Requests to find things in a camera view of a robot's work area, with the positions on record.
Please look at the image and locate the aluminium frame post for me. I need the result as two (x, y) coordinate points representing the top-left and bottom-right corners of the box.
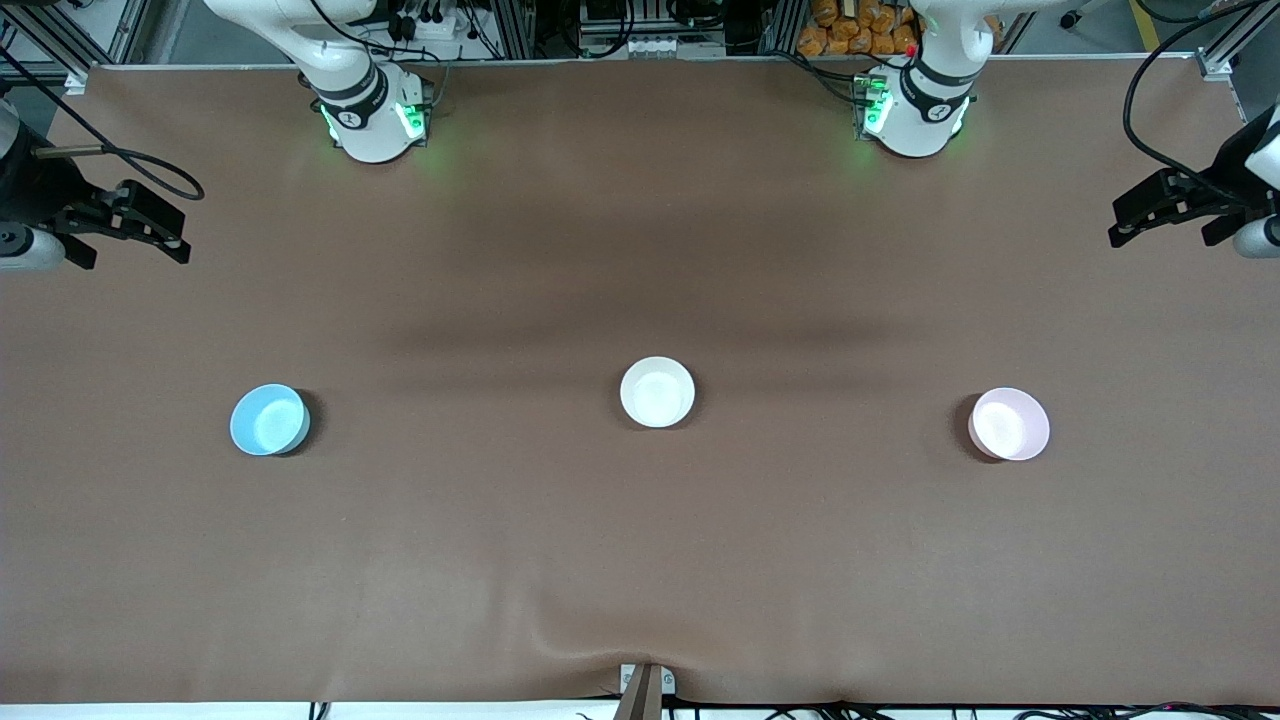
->
(492, 0), (537, 59)
(762, 0), (803, 56)

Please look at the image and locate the blue bowl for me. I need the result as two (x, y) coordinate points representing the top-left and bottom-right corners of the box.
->
(230, 384), (311, 457)

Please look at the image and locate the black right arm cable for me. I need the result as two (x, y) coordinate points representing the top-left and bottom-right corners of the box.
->
(0, 45), (206, 201)

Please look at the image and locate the orange snack bag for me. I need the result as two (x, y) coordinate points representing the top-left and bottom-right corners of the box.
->
(797, 0), (921, 58)

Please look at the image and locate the aluminium frame profile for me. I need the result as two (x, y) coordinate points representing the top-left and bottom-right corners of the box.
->
(1200, 0), (1280, 63)

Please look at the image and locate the pink bowl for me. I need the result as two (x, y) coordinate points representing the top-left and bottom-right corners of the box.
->
(968, 388), (1051, 462)

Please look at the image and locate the white power strip with plugs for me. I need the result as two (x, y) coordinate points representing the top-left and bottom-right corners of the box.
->
(395, 5), (473, 46)

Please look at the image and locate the brown table cloth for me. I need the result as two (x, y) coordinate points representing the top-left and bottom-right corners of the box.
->
(0, 55), (1280, 706)

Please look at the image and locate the metal table clamp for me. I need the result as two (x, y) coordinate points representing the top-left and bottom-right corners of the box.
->
(620, 663), (676, 720)

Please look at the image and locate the white bowl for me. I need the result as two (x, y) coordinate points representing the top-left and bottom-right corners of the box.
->
(619, 357), (696, 429)

